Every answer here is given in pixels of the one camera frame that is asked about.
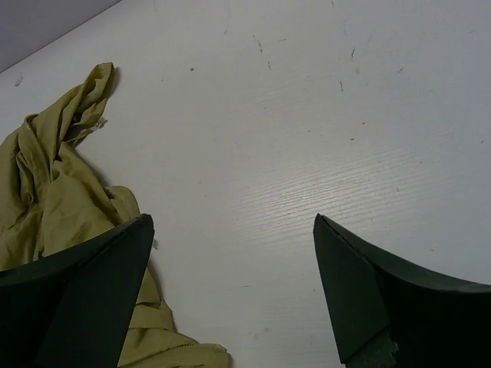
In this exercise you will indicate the olive green jacket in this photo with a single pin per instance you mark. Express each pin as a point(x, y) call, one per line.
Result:
point(52, 200)

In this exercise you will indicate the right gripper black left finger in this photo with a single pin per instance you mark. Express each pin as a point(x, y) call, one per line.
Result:
point(73, 308)

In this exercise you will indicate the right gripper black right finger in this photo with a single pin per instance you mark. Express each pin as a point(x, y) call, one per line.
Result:
point(386, 311)

